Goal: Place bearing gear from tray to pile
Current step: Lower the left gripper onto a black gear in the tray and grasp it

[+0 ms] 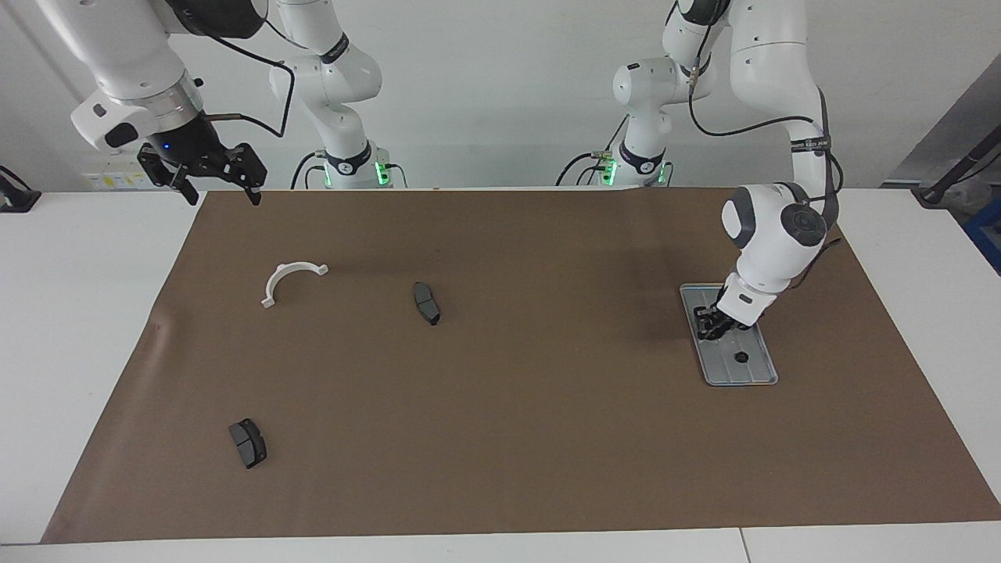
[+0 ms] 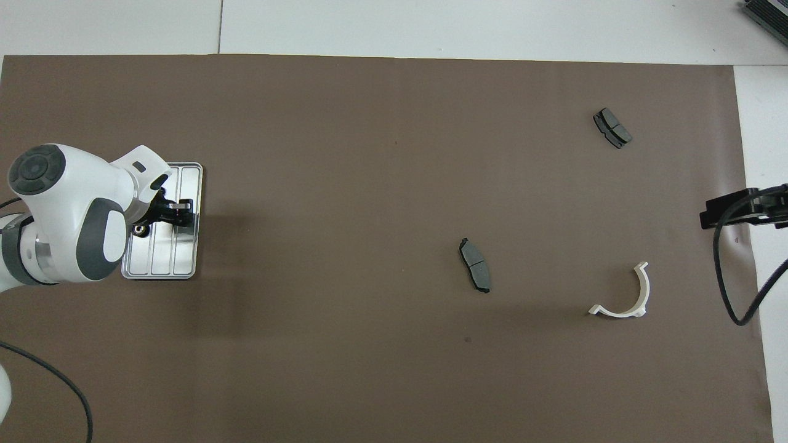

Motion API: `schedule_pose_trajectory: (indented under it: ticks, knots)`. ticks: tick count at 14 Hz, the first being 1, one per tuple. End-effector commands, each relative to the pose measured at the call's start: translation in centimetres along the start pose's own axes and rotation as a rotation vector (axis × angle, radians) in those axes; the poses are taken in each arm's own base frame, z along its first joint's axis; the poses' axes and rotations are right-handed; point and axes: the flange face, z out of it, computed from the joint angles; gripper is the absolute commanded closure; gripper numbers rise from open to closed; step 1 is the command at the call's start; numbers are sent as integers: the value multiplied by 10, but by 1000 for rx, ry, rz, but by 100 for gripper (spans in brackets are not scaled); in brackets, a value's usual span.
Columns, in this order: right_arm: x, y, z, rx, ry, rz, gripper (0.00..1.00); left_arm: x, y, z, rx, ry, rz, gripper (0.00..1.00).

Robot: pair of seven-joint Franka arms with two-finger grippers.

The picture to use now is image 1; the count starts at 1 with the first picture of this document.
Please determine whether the grey metal tray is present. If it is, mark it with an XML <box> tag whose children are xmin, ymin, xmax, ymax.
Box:
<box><xmin>679</xmin><ymin>283</ymin><xmax>780</xmax><ymax>387</ymax></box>

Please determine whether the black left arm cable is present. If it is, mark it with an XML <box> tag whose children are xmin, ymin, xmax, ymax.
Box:
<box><xmin>687</xmin><ymin>23</ymin><xmax>845</xmax><ymax>292</ymax></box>

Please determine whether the blue box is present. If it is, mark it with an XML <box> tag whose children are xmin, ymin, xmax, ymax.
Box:
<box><xmin>963</xmin><ymin>205</ymin><xmax>1001</xmax><ymax>276</ymax></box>

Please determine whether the black stand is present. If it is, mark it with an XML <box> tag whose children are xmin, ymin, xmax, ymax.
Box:
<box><xmin>911</xmin><ymin>129</ymin><xmax>1001</xmax><ymax>210</ymax></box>

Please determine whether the black table clamp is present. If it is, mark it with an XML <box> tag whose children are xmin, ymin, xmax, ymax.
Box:
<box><xmin>0</xmin><ymin>166</ymin><xmax>41</xmax><ymax>213</ymax></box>

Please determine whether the brown table mat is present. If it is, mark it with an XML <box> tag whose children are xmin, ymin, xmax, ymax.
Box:
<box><xmin>41</xmin><ymin>188</ymin><xmax>1001</xmax><ymax>544</ymax></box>

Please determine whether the black base cable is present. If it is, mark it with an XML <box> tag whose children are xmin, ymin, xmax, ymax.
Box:
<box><xmin>291</xmin><ymin>152</ymin><xmax>325</xmax><ymax>190</ymax></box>
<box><xmin>557</xmin><ymin>116</ymin><xmax>630</xmax><ymax>187</ymax></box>

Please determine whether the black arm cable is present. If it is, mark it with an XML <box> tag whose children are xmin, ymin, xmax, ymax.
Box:
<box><xmin>687</xmin><ymin>23</ymin><xmax>845</xmax><ymax>292</ymax></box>
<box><xmin>168</xmin><ymin>0</ymin><xmax>296</xmax><ymax>140</ymax></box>

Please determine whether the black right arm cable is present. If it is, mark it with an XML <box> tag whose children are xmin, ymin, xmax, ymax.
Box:
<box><xmin>168</xmin><ymin>0</ymin><xmax>296</xmax><ymax>140</ymax></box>

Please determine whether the grey slanted panel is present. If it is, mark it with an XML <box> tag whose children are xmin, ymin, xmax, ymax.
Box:
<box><xmin>882</xmin><ymin>53</ymin><xmax>1001</xmax><ymax>188</ymax></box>

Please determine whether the dark grey brake pad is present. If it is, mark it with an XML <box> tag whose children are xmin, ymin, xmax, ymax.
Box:
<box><xmin>412</xmin><ymin>281</ymin><xmax>442</xmax><ymax>327</ymax></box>
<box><xmin>228</xmin><ymin>418</ymin><xmax>267</xmax><ymax>470</ymax></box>

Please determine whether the white curved plastic bracket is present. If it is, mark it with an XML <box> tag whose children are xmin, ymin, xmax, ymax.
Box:
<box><xmin>260</xmin><ymin>262</ymin><xmax>330</xmax><ymax>309</ymax></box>

